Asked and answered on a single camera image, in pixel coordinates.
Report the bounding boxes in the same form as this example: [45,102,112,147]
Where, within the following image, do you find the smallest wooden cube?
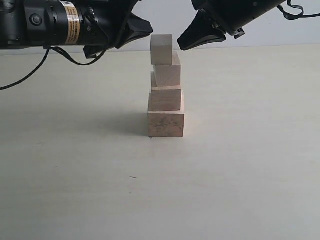
[150,34,173,66]

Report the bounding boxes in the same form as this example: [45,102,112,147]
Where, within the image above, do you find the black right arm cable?
[276,0,320,21]

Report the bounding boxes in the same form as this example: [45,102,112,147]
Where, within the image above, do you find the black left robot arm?
[0,0,153,59]

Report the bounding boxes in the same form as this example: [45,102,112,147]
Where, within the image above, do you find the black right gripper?
[177,0,283,51]

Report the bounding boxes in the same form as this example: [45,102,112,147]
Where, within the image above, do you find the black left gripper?
[23,0,153,50]

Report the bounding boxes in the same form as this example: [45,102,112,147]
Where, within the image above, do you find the second largest wooden cube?
[148,72,183,112]

